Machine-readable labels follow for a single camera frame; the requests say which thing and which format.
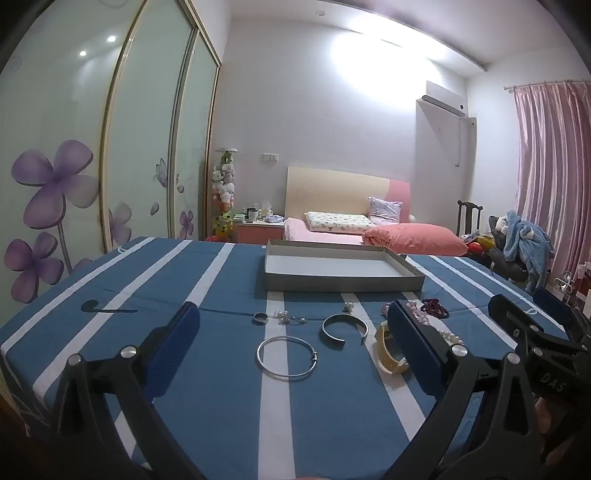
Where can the blue white striped tablecloth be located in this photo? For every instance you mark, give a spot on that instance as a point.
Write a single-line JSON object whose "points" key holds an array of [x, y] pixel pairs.
{"points": [[207, 401]]}

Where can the purple floral pillow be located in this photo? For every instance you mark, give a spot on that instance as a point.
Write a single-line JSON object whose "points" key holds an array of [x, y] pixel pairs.
{"points": [[384, 210]]}

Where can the grey padded chair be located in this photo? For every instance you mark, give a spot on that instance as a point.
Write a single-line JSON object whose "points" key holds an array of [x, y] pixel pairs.
{"points": [[501, 263]]}

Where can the beige pink headboard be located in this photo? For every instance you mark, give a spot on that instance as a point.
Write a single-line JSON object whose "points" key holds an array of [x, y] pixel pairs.
{"points": [[332, 191]]}

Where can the silver cuff bangle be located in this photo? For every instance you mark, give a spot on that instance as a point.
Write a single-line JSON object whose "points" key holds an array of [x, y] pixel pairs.
{"points": [[326, 328]]}

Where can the thin silver bangle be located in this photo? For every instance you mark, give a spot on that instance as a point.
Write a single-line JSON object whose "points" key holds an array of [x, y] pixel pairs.
{"points": [[259, 356]]}

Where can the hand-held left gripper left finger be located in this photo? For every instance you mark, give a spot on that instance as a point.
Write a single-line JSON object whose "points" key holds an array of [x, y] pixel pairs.
{"points": [[179, 333]]}

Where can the bed with pink sheet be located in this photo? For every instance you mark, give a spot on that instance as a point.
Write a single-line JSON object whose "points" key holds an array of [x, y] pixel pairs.
{"points": [[323, 233]]}

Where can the blue folded cloth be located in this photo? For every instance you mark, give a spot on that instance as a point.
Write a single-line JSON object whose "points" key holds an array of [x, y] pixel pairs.
{"points": [[275, 218]]}

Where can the pearl drop earrings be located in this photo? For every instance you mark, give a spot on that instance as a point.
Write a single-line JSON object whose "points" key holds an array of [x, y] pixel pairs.
{"points": [[282, 316]]}

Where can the grey cardboard tray box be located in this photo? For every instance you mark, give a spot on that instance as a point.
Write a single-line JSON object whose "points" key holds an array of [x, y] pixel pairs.
{"points": [[344, 270]]}

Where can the white patterned pillow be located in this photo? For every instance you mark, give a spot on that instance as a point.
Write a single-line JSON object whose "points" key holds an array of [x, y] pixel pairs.
{"points": [[339, 221]]}

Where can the pink curtain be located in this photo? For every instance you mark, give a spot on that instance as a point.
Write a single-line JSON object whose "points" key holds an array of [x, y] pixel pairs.
{"points": [[554, 175]]}

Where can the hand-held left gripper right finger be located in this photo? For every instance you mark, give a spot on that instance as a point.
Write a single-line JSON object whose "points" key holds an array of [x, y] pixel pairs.
{"points": [[415, 342]]}

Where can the tissue box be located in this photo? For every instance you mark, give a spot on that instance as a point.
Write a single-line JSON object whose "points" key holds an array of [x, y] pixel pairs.
{"points": [[266, 213]]}

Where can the white wall switch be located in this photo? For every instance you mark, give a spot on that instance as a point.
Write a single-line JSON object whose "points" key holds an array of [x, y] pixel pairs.
{"points": [[270, 157]]}

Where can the dark wooden chair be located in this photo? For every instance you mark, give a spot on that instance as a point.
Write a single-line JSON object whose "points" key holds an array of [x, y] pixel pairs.
{"points": [[468, 217]]}

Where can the clear tube of plush toys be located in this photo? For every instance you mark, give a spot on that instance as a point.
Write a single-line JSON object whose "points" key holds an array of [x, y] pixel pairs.
{"points": [[225, 194]]}

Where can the flower print sliding wardrobe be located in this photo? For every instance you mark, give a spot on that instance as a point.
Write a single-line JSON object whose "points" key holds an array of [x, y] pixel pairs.
{"points": [[74, 138]]}

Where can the pink beige nightstand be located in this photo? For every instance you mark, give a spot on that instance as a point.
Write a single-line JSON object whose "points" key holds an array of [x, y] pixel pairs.
{"points": [[258, 230]]}

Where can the curtain rod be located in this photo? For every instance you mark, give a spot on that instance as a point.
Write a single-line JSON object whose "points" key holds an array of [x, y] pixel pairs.
{"points": [[535, 84]]}

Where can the folded coral duvet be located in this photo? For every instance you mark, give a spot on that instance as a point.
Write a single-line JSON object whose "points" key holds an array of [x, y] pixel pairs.
{"points": [[415, 237]]}

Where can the colourful toys pile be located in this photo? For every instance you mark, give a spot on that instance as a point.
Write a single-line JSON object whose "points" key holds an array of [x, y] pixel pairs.
{"points": [[480, 243]]}

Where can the blue plush garment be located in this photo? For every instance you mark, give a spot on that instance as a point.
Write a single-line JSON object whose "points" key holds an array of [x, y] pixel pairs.
{"points": [[526, 242]]}

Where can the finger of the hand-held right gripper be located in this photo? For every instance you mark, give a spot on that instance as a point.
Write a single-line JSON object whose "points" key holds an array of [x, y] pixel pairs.
{"points": [[508, 311], [551, 302]]}

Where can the white wall air conditioner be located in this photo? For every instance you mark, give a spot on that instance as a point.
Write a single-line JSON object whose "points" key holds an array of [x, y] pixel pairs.
{"points": [[445, 99]]}

